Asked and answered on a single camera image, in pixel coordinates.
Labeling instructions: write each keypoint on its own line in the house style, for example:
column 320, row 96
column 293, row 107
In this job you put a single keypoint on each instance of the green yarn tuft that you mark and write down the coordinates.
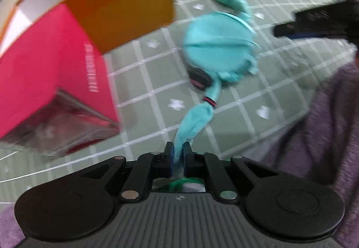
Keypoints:
column 176, row 184

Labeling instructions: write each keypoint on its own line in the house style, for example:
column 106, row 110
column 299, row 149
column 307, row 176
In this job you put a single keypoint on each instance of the red box with clear window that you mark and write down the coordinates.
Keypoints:
column 42, row 68

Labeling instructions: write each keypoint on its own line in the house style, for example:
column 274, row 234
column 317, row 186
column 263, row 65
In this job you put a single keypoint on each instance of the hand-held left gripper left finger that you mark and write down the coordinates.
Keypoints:
column 170, row 158

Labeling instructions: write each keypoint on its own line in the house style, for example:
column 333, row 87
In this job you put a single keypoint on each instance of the orange cardboard box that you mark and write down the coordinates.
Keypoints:
column 126, row 12

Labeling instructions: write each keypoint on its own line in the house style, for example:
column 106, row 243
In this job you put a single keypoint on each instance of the purple fuzzy garment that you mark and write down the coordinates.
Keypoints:
column 322, row 138

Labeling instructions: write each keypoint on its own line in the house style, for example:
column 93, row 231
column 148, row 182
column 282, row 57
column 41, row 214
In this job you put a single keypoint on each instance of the teal plush toy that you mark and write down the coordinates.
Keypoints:
column 216, row 40

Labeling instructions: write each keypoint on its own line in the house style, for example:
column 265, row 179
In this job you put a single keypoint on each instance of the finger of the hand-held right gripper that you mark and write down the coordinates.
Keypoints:
column 322, row 14
column 308, row 32

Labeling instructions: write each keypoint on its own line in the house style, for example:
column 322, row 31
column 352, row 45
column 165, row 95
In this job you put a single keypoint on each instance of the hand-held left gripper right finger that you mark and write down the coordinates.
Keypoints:
column 186, row 158

